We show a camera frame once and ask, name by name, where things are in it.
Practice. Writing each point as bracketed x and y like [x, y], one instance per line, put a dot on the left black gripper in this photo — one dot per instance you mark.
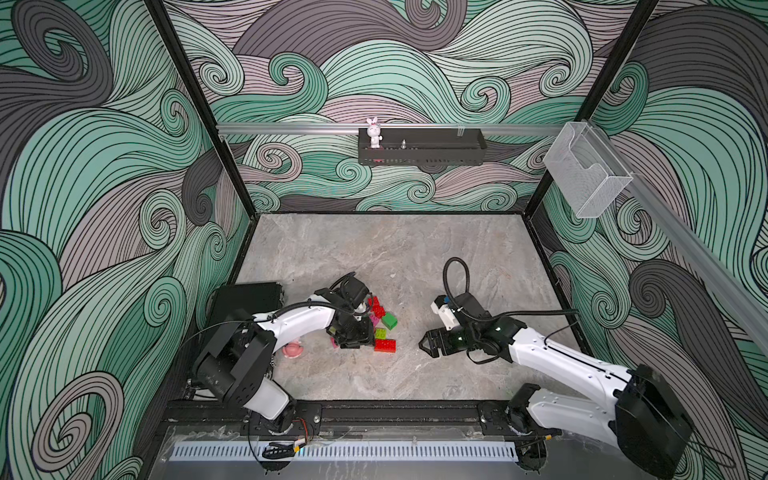
[364, 337]

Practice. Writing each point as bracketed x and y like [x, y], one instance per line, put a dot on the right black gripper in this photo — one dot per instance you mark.
[444, 348]

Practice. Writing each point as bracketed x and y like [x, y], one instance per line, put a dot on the long red lego brick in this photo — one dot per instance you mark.
[385, 346]

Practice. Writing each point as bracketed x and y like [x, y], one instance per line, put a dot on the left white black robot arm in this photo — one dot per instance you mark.
[249, 323]

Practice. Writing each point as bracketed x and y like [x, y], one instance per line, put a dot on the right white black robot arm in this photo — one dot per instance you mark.
[632, 409]

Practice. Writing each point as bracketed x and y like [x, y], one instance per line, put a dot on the small red lego brick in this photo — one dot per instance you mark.
[376, 309]

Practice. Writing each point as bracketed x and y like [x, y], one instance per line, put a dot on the green lego brick right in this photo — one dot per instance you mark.
[390, 321]

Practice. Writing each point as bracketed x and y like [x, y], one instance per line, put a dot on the pink toy figure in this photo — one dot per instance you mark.
[292, 350]

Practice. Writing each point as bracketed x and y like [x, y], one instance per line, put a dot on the black box on table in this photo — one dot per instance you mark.
[242, 301]

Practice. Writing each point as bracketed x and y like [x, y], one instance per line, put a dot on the white pink bunny figurine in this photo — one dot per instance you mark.
[374, 132]

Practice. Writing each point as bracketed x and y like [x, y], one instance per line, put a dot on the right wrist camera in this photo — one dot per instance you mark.
[441, 307]

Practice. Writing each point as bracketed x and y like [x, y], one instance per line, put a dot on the white slotted cable duct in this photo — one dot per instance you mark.
[455, 451]

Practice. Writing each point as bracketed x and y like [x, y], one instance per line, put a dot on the black wall shelf tray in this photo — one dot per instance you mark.
[424, 148]

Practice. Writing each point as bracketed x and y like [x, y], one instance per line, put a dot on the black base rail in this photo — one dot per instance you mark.
[334, 417]

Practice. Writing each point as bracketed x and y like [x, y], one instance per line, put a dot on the aluminium rail back wall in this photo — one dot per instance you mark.
[305, 128]

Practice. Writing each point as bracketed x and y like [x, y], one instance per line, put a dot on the aluminium rail wall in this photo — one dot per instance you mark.
[712, 221]
[305, 128]

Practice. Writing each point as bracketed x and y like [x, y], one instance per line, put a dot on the clear plastic wall bin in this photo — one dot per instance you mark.
[588, 170]

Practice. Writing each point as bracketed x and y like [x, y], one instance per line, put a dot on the aluminium rail right wall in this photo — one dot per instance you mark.
[712, 221]

